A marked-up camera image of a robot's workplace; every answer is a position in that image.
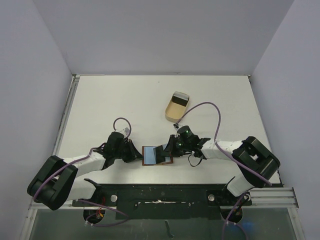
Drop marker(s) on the brown leather card holder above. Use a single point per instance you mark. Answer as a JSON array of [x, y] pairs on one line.
[[152, 156]]

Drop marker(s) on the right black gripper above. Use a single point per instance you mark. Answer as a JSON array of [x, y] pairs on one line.
[[172, 146]]

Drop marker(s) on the aluminium rail left edge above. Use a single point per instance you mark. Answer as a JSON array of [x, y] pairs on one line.
[[32, 213]]

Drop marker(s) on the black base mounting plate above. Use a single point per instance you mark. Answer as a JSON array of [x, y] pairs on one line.
[[166, 201]]

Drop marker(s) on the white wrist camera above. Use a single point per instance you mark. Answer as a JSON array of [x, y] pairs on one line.
[[177, 125], [125, 131]]

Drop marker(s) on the tan oval cardboard tray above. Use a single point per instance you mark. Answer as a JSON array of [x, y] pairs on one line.
[[174, 111]]

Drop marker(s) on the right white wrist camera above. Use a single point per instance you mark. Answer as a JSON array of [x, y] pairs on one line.
[[177, 125]]

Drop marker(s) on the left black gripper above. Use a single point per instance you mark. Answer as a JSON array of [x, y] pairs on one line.
[[134, 154]]

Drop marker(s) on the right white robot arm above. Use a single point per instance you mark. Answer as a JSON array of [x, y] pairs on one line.
[[257, 164]]

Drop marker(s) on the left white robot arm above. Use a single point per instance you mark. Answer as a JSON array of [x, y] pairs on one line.
[[56, 181]]

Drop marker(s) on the aluminium rail front right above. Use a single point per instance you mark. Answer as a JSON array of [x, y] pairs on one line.
[[273, 197]]

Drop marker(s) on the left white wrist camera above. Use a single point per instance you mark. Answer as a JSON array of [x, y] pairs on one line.
[[125, 131]]

